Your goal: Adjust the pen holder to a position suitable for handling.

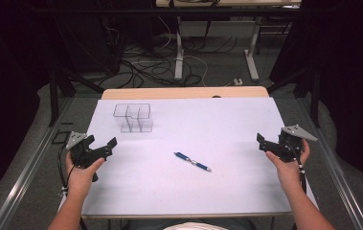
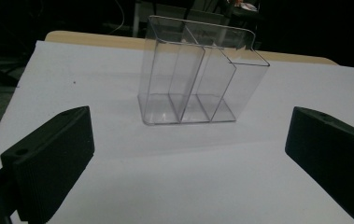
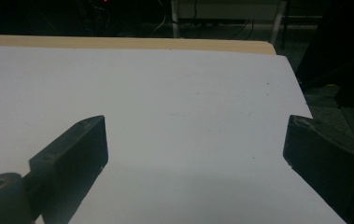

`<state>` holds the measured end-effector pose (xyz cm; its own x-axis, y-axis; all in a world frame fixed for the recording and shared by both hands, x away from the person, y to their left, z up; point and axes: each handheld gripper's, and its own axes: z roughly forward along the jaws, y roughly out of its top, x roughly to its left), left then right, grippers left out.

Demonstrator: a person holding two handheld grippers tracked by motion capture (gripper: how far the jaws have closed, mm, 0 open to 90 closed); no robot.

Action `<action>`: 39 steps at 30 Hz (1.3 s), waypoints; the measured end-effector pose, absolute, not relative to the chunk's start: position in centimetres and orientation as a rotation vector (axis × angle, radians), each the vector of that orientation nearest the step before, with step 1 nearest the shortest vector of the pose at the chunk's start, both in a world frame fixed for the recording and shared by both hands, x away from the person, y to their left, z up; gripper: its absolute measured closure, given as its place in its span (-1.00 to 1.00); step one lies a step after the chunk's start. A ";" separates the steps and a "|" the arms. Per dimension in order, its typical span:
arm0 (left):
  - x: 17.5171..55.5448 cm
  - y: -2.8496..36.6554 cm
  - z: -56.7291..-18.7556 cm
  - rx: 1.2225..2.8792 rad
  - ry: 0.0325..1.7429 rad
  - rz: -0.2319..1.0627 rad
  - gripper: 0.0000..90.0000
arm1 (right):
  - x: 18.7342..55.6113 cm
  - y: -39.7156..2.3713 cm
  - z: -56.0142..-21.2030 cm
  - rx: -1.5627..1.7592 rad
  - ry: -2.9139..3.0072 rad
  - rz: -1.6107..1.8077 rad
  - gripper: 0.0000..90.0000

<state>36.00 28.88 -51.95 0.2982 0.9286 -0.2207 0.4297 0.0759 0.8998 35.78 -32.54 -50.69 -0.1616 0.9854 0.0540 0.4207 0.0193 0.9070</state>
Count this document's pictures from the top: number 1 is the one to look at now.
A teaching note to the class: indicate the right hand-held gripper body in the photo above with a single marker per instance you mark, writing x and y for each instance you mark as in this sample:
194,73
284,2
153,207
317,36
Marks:
287,150

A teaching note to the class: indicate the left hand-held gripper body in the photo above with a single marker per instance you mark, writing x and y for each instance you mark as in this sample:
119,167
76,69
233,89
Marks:
81,155

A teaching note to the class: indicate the clear plastic desk organizer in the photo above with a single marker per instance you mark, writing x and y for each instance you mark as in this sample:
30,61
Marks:
132,118

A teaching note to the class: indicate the blue ballpoint pen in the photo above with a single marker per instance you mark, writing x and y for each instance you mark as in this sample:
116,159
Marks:
190,160

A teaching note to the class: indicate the person's left hand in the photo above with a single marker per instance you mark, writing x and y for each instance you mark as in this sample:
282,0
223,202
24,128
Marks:
79,179

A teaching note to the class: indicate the person's right hand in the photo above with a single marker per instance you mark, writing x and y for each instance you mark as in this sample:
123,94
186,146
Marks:
290,174

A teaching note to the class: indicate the black stand leg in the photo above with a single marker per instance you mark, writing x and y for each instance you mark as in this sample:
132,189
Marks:
54,102
314,102

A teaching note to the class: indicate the white table sheet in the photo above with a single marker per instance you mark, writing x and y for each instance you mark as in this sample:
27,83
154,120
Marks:
201,127

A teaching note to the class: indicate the dark table grommet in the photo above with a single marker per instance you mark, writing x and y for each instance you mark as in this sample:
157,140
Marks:
216,96

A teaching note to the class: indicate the wooden table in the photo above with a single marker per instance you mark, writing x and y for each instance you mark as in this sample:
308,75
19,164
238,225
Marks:
169,92

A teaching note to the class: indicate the white desk leg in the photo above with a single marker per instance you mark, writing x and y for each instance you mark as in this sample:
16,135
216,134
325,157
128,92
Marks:
178,57
252,60

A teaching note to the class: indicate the person's grey clothing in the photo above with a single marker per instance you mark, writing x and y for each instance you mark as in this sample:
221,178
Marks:
150,223

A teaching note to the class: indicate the light wooden desk top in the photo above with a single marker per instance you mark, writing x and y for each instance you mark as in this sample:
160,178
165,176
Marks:
233,2

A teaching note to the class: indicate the metal floor rail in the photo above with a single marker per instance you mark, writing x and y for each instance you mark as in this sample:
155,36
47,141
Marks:
338,179
22,182

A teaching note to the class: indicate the black horizontal frame bar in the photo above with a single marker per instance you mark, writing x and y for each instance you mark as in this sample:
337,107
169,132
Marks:
105,11

